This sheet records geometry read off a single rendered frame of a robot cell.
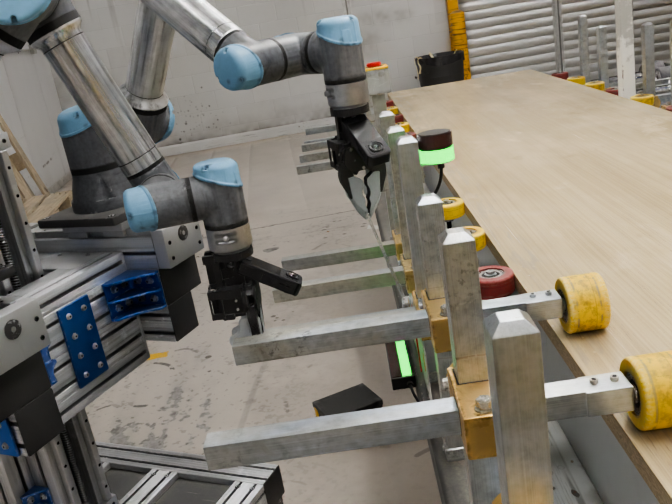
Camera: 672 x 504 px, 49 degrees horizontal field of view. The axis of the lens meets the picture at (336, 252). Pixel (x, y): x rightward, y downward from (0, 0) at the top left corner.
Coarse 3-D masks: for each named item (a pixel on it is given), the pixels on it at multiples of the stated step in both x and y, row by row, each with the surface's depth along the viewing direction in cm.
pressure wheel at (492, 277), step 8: (480, 272) 130; (488, 272) 128; (496, 272) 129; (504, 272) 128; (512, 272) 127; (480, 280) 126; (488, 280) 126; (496, 280) 125; (504, 280) 125; (512, 280) 127; (480, 288) 126; (488, 288) 125; (496, 288) 125; (504, 288) 126; (512, 288) 127; (488, 296) 126; (496, 296) 126; (504, 296) 126
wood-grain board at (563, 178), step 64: (448, 128) 271; (512, 128) 252; (576, 128) 235; (640, 128) 220; (512, 192) 177; (576, 192) 168; (640, 192) 161; (512, 256) 136; (576, 256) 131; (640, 256) 127; (640, 320) 104; (640, 448) 77
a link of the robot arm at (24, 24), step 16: (0, 0) 102; (16, 0) 103; (32, 0) 103; (48, 0) 106; (0, 16) 102; (16, 16) 103; (32, 16) 104; (48, 16) 116; (0, 32) 105; (16, 32) 106; (32, 32) 110; (0, 48) 107; (16, 48) 108
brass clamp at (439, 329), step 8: (424, 296) 107; (424, 304) 106; (432, 304) 104; (440, 304) 103; (432, 312) 101; (432, 320) 99; (440, 320) 99; (432, 328) 99; (440, 328) 99; (448, 328) 99; (432, 336) 100; (440, 336) 99; (448, 336) 100; (440, 344) 100; (448, 344) 100; (440, 352) 100
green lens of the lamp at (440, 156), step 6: (438, 150) 123; (444, 150) 123; (450, 150) 124; (420, 156) 125; (426, 156) 124; (432, 156) 123; (438, 156) 123; (444, 156) 123; (450, 156) 124; (420, 162) 126; (426, 162) 124; (432, 162) 124; (438, 162) 123; (444, 162) 124
